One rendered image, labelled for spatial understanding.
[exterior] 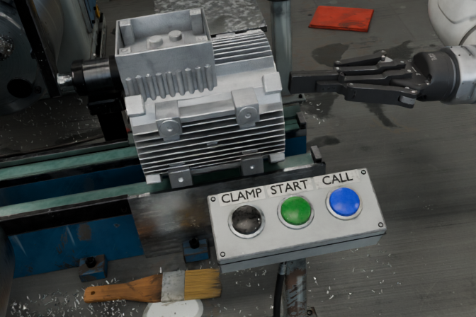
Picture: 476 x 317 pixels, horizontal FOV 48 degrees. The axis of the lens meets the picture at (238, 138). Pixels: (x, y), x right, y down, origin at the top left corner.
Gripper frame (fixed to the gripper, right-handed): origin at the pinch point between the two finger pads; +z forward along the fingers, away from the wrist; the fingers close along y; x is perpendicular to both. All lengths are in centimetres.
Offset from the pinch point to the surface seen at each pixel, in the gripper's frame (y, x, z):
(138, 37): -4.7, -5.6, 24.7
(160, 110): 7.7, -1.7, 22.4
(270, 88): 7.4, -4.0, 8.4
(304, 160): 4.5, 11.1, 1.0
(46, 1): -30, 0, 41
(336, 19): -58, 18, -25
